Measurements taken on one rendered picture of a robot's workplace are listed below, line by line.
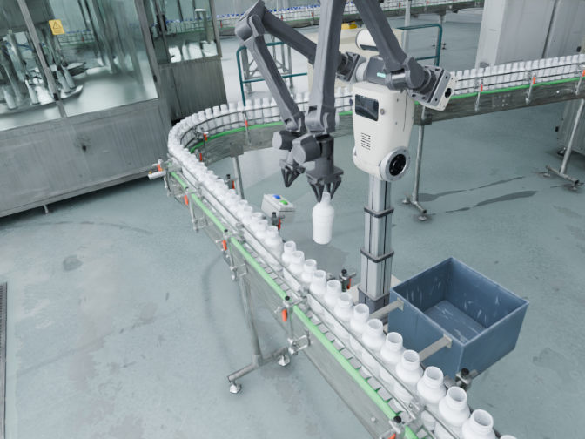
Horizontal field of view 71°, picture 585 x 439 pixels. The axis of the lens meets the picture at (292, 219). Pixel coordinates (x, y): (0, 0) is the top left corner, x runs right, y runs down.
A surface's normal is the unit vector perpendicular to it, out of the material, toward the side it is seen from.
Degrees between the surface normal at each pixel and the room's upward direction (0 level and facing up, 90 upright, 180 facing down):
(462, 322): 0
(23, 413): 0
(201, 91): 90
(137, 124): 90
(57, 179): 90
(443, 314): 0
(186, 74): 90
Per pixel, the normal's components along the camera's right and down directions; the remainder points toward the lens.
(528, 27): 0.23, 0.49
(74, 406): -0.07, -0.85
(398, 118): 0.52, 0.41
